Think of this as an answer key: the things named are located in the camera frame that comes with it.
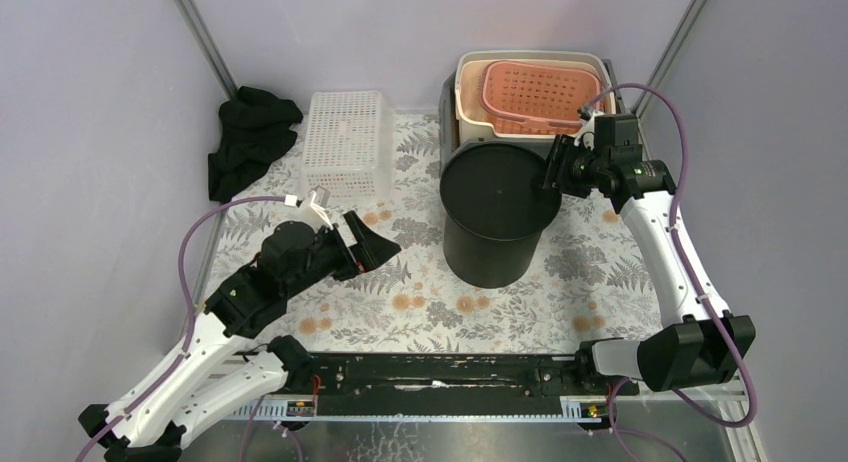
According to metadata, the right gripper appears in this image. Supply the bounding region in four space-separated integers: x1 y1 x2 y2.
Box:
529 134 607 200

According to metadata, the pink perforated basket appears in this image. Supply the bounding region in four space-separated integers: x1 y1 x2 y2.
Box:
479 60 602 135

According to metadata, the cream plastic tub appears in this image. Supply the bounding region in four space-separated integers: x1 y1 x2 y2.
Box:
453 50 615 142

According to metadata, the large black cylindrical container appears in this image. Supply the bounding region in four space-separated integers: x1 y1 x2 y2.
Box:
439 143 562 289

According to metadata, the white perforated plastic basket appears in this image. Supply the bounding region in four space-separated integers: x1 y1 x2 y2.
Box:
299 90 396 204

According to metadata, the grey plastic crate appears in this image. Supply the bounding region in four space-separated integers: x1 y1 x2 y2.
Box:
439 68 617 164

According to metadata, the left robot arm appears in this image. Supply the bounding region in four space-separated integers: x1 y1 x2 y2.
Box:
79 211 401 461

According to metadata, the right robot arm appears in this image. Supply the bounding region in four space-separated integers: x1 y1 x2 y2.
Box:
541 109 756 394

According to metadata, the floral patterned table mat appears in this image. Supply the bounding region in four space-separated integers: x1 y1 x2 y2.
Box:
188 112 694 356

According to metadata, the black cloth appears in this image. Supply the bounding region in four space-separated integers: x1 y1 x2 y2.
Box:
207 86 304 204

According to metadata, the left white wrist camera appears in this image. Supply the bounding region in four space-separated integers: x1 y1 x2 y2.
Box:
283 186 332 232

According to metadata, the black mounting base rail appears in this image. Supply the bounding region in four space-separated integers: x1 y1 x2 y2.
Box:
248 351 641 418

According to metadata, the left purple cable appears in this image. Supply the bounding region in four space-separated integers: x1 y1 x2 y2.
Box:
72 193 299 462

